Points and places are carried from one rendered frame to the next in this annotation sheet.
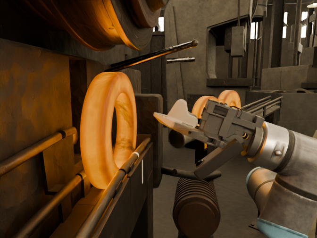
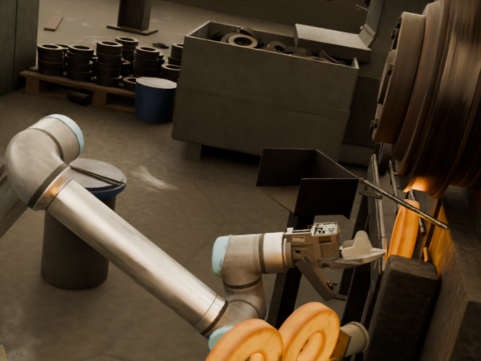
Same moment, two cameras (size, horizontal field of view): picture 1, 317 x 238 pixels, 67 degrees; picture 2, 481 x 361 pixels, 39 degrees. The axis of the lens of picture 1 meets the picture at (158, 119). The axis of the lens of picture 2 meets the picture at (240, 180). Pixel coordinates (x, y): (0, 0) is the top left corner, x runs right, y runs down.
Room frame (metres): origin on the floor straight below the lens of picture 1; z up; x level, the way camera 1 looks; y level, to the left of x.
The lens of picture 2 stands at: (1.83, -0.34, 1.36)
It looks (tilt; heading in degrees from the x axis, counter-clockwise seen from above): 20 degrees down; 180
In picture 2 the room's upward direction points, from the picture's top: 10 degrees clockwise
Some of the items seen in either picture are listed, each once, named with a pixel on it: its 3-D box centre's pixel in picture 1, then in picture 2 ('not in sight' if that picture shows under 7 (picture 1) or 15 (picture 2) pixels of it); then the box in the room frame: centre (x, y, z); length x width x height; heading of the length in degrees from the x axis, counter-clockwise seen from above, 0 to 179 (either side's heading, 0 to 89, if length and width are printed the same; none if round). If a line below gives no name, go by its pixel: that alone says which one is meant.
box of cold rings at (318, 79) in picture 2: not in sight; (266, 95); (-2.43, -0.23, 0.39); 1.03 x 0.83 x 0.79; 86
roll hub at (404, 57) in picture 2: not in sight; (395, 79); (0.37, -0.03, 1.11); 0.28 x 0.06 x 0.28; 172
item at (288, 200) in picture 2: not in sight; (288, 263); (-0.17, -0.12, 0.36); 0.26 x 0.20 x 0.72; 27
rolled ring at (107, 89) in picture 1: (114, 130); (402, 239); (0.39, 0.07, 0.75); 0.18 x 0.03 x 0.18; 172
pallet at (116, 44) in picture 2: not in sight; (117, 67); (-3.25, -1.38, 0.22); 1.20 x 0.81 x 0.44; 87
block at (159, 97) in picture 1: (141, 140); (401, 316); (0.62, 0.05, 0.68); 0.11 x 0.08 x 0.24; 82
